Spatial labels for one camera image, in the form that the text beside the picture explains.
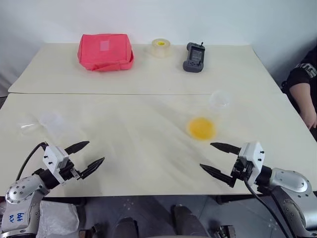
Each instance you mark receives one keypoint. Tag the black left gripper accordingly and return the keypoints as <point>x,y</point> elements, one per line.
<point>69,172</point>

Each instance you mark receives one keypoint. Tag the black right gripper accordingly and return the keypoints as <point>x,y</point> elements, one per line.
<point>240,168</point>

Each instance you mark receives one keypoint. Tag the person's bare forearm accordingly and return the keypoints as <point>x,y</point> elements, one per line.
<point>303,99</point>

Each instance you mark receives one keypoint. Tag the clear plastic container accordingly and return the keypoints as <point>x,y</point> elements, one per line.
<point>52,121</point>

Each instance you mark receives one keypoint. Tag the white crumpled plastic bag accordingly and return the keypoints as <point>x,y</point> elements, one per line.
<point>58,218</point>

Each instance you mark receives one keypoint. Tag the red fabric pouch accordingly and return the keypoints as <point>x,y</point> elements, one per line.
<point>104,53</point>

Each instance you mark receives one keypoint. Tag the black handheld controller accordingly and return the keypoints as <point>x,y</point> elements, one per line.
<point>194,58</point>

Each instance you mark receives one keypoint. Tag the person's black printed sleeve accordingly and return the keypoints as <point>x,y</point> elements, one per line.
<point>304,72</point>

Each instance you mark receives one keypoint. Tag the clear tape roll yellow core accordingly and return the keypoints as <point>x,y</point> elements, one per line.
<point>161,49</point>

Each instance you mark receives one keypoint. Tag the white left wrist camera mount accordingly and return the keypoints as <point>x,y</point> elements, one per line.
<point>55,158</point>

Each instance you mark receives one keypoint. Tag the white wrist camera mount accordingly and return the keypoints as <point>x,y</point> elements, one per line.
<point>253,156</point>
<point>55,158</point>

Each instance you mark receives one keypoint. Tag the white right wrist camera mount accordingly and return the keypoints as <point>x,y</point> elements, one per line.
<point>253,156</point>

